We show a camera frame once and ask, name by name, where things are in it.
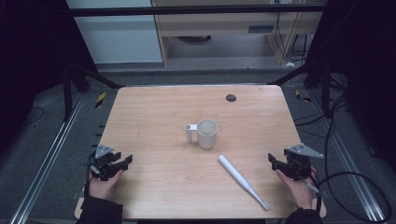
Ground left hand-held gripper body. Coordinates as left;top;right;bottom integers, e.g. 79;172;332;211
88;143;123;182

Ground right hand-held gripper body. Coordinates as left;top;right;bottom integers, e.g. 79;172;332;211
282;142;325;183

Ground person's left hand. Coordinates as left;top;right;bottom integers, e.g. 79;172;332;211
88;168;124;201

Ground person's right hand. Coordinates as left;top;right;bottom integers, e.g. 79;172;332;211
275;167;318;211

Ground white electric toothbrush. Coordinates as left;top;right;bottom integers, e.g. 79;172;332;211
217;154;271;211

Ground yellow black floor tape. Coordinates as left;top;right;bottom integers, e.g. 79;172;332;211
294;89;313;104
94;91;107;110

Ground black metal stand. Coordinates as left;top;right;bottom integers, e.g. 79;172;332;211
61;61;125;123
268;61;332;118

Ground white cabinet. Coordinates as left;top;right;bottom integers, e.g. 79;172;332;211
65;0;164;65

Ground wooden background desk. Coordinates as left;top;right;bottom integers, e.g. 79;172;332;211
150;0;329;67

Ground aluminium floor rail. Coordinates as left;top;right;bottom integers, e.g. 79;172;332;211
8;92;86;224
309;90;387;222

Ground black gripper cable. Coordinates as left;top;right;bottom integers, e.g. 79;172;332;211
305;92;392;224

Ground white cup with handle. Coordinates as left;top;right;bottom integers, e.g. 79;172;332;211
184;118;219;150

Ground thin black floor cable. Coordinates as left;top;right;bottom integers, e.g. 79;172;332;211
21;106;46;127

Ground black floor cables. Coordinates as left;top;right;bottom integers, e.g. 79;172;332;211
274;0;312;63

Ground black metal frame bar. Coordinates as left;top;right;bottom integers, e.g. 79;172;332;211
66;4;329;18

